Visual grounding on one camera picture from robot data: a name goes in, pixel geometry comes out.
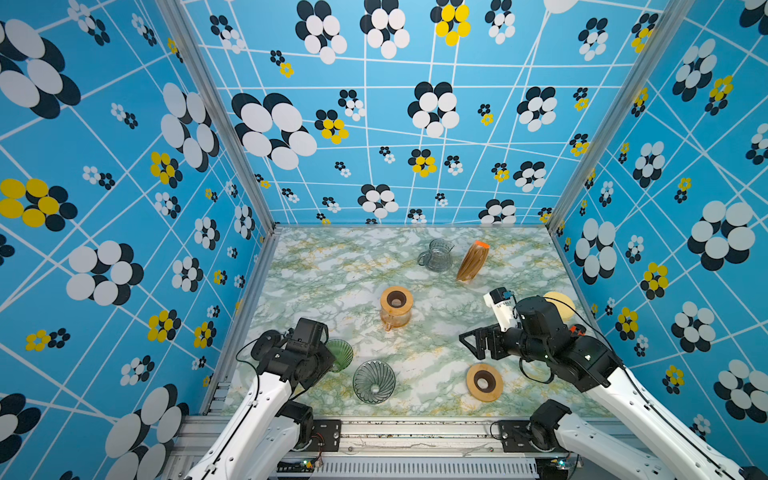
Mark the red black small tool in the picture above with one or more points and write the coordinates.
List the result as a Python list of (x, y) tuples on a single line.
[(578, 329)]

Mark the green glass dripper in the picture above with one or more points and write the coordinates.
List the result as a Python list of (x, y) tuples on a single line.
[(342, 352)]

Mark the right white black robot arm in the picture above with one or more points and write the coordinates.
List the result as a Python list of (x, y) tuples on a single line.
[(532, 329)]

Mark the amber glass carafe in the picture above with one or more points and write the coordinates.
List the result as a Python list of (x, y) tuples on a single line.
[(396, 307)]

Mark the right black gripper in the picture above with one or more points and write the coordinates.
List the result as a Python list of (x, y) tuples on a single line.
[(493, 332)]

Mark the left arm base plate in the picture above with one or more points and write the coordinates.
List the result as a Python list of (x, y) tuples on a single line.
[(325, 436)]

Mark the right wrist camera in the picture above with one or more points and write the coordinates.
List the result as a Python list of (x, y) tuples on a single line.
[(503, 305)]

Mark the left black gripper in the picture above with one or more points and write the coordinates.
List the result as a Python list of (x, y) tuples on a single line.
[(329, 359)]

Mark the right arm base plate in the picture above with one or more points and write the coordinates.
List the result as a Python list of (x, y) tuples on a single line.
[(515, 436)]

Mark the grey glass carafe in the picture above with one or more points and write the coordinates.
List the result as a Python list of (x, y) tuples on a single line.
[(438, 256)]

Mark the aluminium front rail frame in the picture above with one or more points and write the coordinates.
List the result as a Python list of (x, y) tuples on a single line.
[(395, 449)]

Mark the grey glass dripper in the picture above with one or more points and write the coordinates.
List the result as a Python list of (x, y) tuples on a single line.
[(374, 382)]

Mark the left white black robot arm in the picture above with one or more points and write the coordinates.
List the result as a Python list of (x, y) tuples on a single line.
[(269, 423)]

